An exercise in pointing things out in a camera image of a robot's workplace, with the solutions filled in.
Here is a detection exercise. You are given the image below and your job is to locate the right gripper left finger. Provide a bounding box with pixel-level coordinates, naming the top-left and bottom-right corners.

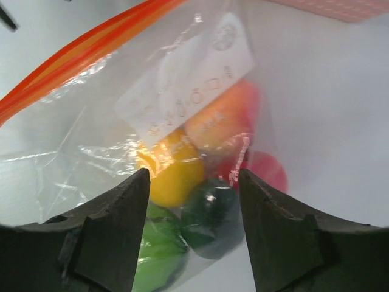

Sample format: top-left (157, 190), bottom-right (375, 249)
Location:
top-left (1, 169), bottom-right (150, 291)

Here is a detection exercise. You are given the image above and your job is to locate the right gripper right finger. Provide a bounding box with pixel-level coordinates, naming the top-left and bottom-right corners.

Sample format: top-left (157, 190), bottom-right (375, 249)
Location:
top-left (239, 169), bottom-right (388, 291)

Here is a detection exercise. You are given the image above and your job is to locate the fake yellow lemon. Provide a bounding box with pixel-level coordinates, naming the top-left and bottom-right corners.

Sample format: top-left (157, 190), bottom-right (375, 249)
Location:
top-left (136, 128), bottom-right (205, 208)

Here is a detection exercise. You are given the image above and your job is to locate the fake peach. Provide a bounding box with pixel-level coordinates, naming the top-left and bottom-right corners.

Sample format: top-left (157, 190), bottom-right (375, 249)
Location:
top-left (184, 79), bottom-right (261, 151)

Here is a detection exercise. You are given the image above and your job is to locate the clear zip top bag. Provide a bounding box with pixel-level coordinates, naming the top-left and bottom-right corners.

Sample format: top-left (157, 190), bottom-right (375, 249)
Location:
top-left (1, 1), bottom-right (278, 291)

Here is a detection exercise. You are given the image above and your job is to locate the fake green fruit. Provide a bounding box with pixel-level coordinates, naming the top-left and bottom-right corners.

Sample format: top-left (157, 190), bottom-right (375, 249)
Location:
top-left (132, 204), bottom-right (189, 291)

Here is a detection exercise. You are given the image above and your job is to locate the fake dark green avocado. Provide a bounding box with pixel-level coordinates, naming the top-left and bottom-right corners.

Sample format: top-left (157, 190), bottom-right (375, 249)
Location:
top-left (181, 178), bottom-right (244, 260)

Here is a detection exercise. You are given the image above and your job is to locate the fake red fruit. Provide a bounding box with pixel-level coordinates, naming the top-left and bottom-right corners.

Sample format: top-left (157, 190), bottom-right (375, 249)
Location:
top-left (214, 147), bottom-right (288, 193)

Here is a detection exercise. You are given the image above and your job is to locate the pink plastic basket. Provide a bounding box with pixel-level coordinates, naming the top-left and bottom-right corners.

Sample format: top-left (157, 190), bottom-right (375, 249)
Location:
top-left (273, 0), bottom-right (388, 23)

